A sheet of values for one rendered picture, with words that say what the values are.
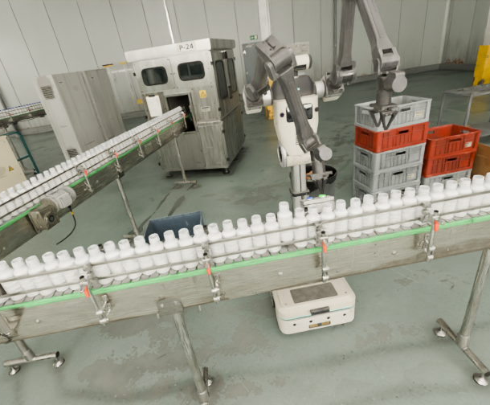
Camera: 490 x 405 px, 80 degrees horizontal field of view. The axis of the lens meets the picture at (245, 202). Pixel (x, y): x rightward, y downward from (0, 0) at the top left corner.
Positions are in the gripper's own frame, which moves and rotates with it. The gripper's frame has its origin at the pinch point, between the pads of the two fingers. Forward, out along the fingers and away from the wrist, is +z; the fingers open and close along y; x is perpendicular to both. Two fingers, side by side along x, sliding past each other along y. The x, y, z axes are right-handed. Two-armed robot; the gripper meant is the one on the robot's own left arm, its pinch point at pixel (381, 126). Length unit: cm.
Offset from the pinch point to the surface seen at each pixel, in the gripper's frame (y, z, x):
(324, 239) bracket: -26, 32, 35
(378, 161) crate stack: 157, 82, -91
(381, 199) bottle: -16.2, 25.0, 7.8
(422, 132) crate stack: 164, 61, -141
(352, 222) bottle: -17.2, 32.7, 20.2
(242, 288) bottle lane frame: -20, 53, 69
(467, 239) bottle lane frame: -20, 51, -31
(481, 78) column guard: 672, 111, -673
